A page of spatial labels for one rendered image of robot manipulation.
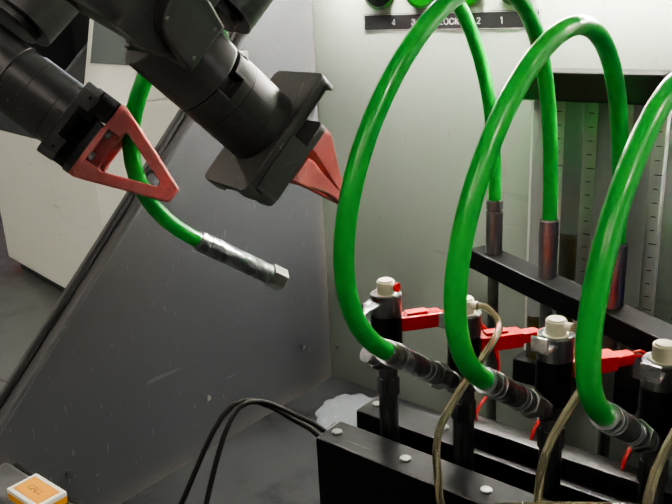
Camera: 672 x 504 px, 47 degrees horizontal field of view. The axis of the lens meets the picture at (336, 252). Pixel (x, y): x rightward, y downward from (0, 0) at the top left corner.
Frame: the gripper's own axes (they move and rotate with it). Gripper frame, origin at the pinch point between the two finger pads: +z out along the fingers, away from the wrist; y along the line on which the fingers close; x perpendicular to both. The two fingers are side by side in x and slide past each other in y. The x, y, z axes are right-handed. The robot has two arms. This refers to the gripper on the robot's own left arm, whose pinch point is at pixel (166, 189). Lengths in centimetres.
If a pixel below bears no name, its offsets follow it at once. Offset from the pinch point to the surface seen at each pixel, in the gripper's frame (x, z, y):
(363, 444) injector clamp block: 8.2, 27.8, 2.3
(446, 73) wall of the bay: -29.9, 16.8, 23.0
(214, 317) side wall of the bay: 9.9, 13.0, 30.7
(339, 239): -4.4, 11.1, -17.5
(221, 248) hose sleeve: 1.3, 6.7, 2.6
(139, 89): -5.2, -6.3, -1.9
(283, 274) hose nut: 0.0, 12.9, 5.2
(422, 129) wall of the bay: -23.9, 19.3, 27.1
